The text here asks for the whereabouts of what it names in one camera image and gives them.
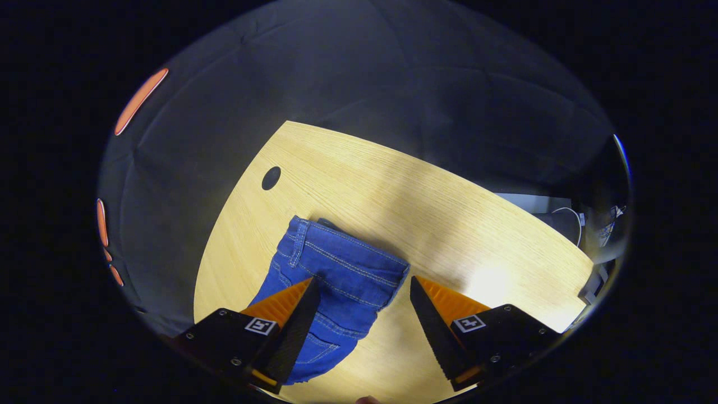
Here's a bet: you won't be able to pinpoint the black backdrop cloth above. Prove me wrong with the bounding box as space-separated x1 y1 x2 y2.
95 0 632 337

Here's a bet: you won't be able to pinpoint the blue jeans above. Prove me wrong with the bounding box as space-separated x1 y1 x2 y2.
247 215 411 385

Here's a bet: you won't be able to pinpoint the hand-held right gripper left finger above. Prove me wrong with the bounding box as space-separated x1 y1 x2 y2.
171 277 321 394

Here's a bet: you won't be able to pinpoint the white cable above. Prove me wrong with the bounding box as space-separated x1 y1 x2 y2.
551 207 584 248

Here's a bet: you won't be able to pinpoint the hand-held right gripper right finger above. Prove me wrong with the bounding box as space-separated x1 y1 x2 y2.
409 275 561 392

